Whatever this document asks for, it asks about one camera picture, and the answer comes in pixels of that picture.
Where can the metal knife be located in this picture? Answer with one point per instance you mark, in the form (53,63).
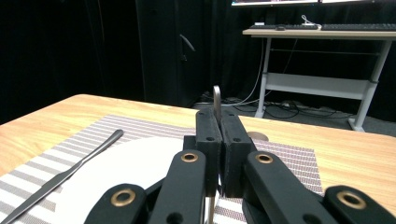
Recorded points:
(62,177)

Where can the black keyboard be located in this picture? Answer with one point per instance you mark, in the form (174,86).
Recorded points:
(289,27)
(358,27)

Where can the black computer mouse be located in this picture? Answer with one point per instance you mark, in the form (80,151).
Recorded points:
(280,28)

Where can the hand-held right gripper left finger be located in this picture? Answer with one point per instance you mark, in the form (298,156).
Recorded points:
(211,146)

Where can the small round tan disc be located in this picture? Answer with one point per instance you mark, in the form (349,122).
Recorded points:
(260,136)

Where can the grey striped placemat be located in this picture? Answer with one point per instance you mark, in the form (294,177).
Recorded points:
(149,127)

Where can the monitor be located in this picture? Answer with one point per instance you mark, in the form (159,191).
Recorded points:
(358,1)
(274,2)

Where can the desk with white legs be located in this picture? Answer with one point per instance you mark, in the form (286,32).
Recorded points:
(311,85)

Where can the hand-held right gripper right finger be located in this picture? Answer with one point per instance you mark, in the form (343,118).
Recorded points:
(235,149)

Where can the white plate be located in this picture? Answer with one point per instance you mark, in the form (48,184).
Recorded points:
(130,168)

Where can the metal spoon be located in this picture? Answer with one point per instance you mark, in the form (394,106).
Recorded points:
(217,99)

